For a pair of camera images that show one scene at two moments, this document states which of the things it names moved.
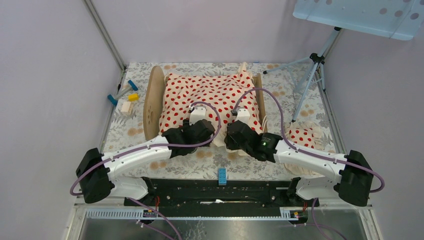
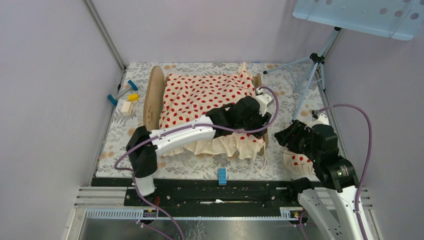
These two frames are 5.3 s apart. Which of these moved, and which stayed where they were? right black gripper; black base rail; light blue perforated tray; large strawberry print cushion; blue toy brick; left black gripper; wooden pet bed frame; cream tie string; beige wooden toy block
Moved: left black gripper; right black gripper; cream tie string
Stayed: beige wooden toy block; wooden pet bed frame; large strawberry print cushion; blue toy brick; black base rail; light blue perforated tray
